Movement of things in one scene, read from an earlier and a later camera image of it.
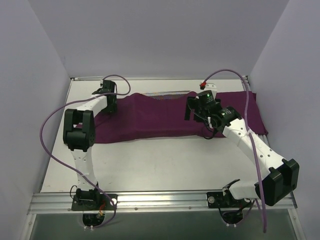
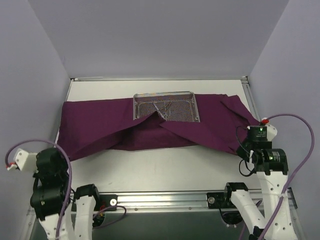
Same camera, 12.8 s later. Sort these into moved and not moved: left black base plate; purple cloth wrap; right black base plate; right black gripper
Moved: purple cloth wrap; right black gripper
Not moved: left black base plate; right black base plate
